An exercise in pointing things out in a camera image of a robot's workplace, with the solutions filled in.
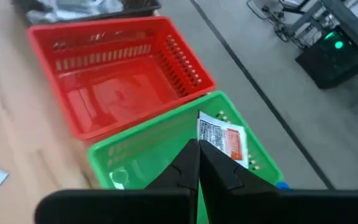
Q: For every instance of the black plastic basket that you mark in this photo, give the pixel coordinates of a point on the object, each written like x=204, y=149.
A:
x=141, y=7

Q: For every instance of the green plastic basket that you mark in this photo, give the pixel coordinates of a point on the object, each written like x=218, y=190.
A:
x=154, y=146

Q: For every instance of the green-lit computer tower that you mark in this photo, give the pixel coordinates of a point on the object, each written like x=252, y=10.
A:
x=331, y=59

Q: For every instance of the blue plastic basket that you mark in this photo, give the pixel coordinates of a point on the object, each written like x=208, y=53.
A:
x=282, y=185

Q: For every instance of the red plastic basket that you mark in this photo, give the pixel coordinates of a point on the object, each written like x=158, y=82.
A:
x=120, y=77

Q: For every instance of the black-print towelette packet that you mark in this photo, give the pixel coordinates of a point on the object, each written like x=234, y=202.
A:
x=98, y=6
x=48, y=14

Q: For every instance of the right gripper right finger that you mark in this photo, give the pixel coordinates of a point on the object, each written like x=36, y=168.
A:
x=244, y=207

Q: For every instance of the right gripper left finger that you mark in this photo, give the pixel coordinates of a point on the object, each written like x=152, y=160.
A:
x=120, y=208

